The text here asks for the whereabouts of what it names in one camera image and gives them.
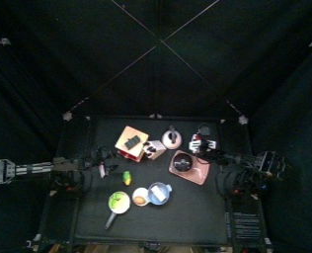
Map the pink toy sink tray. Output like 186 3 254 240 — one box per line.
168 149 212 186

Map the small pink white toy box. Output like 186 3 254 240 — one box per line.
143 139 168 161

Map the black toy on orange box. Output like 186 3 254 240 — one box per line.
123 134 143 150

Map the white red toy appliance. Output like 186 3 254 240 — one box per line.
188 132 220 154

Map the toy frying pan grey handle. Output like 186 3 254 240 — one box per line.
103 191 133 230

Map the white toy block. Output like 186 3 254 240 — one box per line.
150 186 168 203

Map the yellow green toy corn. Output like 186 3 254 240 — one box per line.
122 170 134 187

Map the black toy bowl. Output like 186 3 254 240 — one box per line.
172 153 194 173

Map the green toy vegetable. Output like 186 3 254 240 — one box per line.
110 193 126 209

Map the small white toy plate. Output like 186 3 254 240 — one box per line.
131 187 153 208

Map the blue plate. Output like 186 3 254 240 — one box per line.
147 181 173 207

